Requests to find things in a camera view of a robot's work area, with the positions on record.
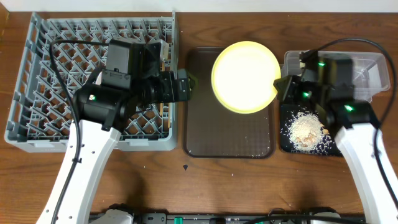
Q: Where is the yellow plate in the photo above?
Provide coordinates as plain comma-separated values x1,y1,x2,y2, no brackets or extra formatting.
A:
210,41,281,114

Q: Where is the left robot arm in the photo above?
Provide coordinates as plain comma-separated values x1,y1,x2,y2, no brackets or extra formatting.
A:
38,37,191,223

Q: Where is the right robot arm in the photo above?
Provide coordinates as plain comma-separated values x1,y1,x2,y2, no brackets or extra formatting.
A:
274,50,397,223

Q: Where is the black waste tray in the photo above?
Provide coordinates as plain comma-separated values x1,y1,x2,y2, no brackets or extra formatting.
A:
279,104,342,157

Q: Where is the rice food waste pile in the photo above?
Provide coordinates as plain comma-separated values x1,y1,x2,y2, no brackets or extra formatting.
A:
282,111,333,154

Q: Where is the grey dishwasher rack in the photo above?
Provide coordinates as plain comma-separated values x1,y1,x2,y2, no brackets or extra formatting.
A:
4,13,179,152

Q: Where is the dark brown serving tray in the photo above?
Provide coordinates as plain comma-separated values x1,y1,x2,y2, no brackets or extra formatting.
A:
183,47,275,159

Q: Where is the clear plastic bin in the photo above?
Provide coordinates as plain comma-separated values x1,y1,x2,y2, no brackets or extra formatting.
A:
281,50,391,102

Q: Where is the black equipment rail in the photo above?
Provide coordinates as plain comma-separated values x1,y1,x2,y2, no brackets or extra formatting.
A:
88,203,364,224

